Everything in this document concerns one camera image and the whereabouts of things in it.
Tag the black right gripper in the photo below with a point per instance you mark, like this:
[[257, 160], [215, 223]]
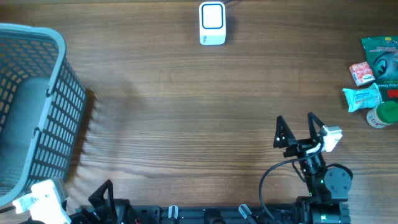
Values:
[[306, 144]]

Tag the light blue packet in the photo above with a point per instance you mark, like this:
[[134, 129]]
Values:
[[362, 98]]

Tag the red orange small carton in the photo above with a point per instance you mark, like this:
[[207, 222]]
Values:
[[362, 73]]

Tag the green lid jar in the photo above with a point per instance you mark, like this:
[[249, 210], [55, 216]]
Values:
[[383, 115]]

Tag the green 3M gloves packet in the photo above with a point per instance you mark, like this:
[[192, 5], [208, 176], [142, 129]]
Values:
[[381, 55]]

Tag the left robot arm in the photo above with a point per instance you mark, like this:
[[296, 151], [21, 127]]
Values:
[[88, 215]]

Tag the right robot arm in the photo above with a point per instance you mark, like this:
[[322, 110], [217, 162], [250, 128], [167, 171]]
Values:
[[328, 184]]

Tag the white barcode scanner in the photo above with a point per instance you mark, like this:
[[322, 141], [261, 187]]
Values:
[[212, 23]]

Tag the grey plastic mesh basket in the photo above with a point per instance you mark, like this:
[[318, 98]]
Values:
[[42, 104]]

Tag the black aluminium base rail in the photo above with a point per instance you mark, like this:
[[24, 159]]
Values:
[[282, 213]]

